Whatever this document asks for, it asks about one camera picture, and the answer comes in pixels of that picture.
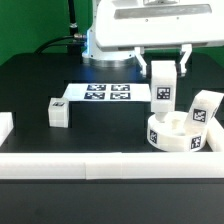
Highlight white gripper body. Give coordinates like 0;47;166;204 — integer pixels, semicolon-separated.
95;0;224;49

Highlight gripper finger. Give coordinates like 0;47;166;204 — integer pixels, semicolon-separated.
134;47;147;77
176;44;192;77

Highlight white round stool seat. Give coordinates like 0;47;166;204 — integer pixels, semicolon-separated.
147;111;206;152

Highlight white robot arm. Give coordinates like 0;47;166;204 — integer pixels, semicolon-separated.
84;0;224;75

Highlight white sheet with markers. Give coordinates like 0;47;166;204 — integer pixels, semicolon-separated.
63;83;151;102

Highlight white right fence bar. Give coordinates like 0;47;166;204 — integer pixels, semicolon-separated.
207;117;224;153

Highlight white fence bar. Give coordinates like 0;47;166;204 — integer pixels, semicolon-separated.
0;152;224;180
207;117;224;153
0;112;14;147

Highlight white front fence bar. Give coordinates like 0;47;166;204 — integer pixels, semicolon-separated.
0;152;224;180

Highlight white left fence bar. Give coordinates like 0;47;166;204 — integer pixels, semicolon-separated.
0;112;14;147

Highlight black cable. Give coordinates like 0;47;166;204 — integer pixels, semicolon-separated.
34;35;84;54

